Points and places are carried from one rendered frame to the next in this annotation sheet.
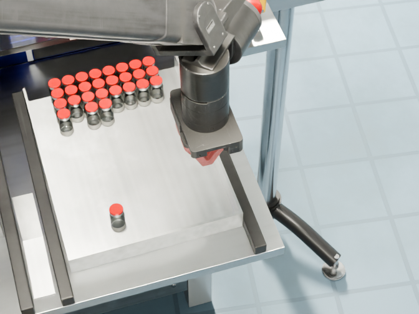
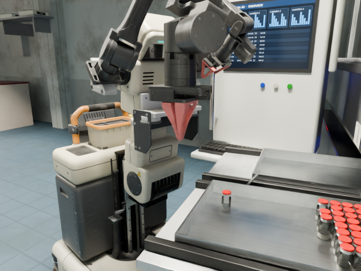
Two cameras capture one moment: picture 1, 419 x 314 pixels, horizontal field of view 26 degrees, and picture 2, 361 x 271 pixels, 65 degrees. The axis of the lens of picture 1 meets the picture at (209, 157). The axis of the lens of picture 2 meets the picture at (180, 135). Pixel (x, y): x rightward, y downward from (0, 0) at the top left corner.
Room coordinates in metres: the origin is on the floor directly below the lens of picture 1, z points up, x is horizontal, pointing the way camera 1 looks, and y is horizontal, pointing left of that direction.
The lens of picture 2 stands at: (1.04, -0.39, 1.22)
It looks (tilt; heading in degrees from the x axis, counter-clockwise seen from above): 15 degrees down; 130
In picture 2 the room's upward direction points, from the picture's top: straight up
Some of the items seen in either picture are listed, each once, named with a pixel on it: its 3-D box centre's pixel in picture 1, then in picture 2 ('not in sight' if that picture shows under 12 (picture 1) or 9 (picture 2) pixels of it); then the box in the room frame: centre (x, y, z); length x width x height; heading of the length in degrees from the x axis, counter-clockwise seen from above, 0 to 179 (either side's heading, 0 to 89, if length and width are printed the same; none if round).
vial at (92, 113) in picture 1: (93, 115); (323, 220); (0.93, 0.19, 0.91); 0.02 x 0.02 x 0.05
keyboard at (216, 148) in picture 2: not in sight; (244, 152); (0.48, 0.74, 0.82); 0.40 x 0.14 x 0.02; 7
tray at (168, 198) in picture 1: (128, 154); (276, 223); (0.86, 0.13, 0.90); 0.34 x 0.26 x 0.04; 18
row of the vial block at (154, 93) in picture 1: (110, 100); (338, 232); (0.97, 0.16, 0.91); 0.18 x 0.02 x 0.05; 108
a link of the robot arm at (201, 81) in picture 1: (206, 66); (181, 38); (0.71, 0.00, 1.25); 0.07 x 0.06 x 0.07; 154
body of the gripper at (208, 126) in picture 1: (205, 104); (180, 75); (0.71, 0.00, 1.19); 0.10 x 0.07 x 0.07; 17
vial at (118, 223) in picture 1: (117, 218); (226, 201); (0.74, 0.14, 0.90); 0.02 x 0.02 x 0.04
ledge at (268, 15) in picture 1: (238, 23); not in sight; (1.18, -0.05, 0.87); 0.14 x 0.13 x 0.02; 17
